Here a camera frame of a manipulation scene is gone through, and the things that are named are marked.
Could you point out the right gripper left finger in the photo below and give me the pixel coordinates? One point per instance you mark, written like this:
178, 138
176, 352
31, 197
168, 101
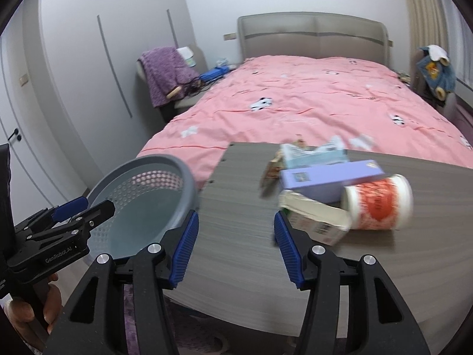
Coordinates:
93, 320

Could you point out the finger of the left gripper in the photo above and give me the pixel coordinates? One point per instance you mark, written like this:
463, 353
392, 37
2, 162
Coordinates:
80, 226
69, 209

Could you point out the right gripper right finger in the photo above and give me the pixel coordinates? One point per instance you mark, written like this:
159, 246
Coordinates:
380, 322

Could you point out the torn green white carton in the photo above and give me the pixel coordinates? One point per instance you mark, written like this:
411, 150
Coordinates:
323, 223

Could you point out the red patterned paper cup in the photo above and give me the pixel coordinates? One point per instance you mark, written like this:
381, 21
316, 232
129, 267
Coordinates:
381, 205

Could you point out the purple rectangular box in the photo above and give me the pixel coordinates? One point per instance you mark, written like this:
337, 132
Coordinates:
325, 183

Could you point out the brown snack wrapper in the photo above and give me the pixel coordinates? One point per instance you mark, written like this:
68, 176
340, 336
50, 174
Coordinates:
272, 170

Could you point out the light blue tissue packet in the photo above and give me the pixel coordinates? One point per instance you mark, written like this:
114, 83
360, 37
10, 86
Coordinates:
299, 154

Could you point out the grey perforated trash basket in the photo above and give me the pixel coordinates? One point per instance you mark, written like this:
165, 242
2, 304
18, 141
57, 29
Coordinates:
151, 195

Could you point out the purple floor rug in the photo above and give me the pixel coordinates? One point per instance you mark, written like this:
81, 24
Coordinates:
190, 330

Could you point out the grey bedside chair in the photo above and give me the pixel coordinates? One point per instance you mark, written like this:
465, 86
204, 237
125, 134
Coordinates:
177, 81

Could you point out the purple knitted blanket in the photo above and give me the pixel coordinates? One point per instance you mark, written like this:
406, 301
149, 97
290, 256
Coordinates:
166, 74

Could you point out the white jar on chair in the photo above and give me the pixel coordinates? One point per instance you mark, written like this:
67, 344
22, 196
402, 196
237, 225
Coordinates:
187, 55

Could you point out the blue device on nightstand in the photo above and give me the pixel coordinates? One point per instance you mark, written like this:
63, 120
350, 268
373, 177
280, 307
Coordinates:
215, 74

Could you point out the white wardrobe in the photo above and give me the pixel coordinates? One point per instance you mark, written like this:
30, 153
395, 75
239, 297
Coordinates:
82, 58

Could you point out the pink bed cover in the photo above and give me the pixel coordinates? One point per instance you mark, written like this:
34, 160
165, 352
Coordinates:
356, 104

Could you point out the blue denim jacket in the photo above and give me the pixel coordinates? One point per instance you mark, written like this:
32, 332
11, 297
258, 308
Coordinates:
436, 68

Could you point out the grey upholstered headboard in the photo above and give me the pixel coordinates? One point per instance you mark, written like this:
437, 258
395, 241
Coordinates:
313, 34

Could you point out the beige curtain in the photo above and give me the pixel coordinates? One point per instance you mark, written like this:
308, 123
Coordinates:
428, 26

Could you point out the white door with handle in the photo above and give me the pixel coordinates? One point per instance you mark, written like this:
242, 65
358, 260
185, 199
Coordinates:
31, 188

